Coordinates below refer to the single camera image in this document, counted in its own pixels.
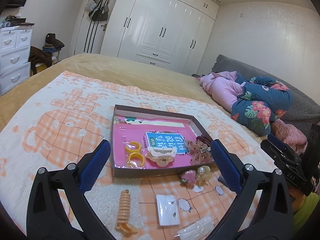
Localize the grey headboard cushion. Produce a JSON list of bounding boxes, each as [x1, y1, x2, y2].
[[212, 55, 320, 137]]

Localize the clear plastic bag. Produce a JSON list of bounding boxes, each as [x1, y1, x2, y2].
[[176, 216, 215, 240]]

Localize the white glossy wardrobe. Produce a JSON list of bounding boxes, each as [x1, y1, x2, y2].
[[100, 0, 219, 75]]

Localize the yellow plastic rings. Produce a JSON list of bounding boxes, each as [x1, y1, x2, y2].
[[124, 141, 146, 169]]

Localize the white door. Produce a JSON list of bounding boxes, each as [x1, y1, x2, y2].
[[69, 0, 116, 56]]

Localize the tan bed cover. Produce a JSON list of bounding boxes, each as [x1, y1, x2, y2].
[[0, 52, 273, 143]]

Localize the dark red headband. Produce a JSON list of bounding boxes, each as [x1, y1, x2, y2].
[[196, 135, 212, 145]]

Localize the white drawer cabinet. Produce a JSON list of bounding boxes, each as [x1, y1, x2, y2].
[[0, 26, 33, 95]]

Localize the orange white plush blanket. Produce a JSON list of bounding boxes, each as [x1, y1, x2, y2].
[[1, 72, 274, 239]]

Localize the brown shallow cardboard box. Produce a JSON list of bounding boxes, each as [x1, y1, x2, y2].
[[111, 105, 214, 178]]

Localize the right hand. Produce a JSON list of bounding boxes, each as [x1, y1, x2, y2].
[[289, 186, 306, 212]]

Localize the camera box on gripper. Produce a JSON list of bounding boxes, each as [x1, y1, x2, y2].
[[302, 124, 319, 180]]

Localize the orange spiral hair tie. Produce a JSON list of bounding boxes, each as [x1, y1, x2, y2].
[[114, 189, 139, 236]]

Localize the white earring card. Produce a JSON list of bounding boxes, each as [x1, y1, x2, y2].
[[156, 194, 180, 226]]

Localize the hanging bags on door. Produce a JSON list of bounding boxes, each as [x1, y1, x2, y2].
[[85, 0, 110, 22]]

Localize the dark clothes pile on stool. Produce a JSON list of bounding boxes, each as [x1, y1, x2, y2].
[[29, 33, 65, 75]]

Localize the floral blue pink quilt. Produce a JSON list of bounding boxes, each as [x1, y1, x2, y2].
[[196, 71, 293, 137]]

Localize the pink knitted blanket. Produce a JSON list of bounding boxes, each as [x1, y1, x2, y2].
[[271, 119, 308, 154]]

